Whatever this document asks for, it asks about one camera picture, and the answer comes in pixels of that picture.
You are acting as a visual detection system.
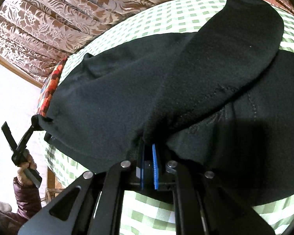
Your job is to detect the black embroidered pants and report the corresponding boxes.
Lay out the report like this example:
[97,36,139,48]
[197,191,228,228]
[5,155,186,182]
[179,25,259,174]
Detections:
[38,0,294,205]

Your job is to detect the left forearm maroon sleeve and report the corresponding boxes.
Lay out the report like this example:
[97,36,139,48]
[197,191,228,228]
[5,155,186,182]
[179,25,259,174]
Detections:
[4,177,42,234]

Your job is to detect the left hand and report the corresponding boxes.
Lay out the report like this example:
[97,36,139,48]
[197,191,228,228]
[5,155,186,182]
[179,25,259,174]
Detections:
[17,150,37,186]

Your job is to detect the green white checkered bedsheet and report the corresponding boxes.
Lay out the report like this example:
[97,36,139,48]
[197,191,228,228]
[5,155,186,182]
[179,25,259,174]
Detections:
[46,0,294,234]

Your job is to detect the multicolour checkered pillow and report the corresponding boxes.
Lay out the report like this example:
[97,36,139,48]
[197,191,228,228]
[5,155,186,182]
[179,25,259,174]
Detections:
[37,57,68,117]

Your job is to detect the brown floral curtain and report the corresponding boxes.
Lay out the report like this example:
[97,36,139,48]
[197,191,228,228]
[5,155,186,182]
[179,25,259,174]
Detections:
[0,0,294,83]

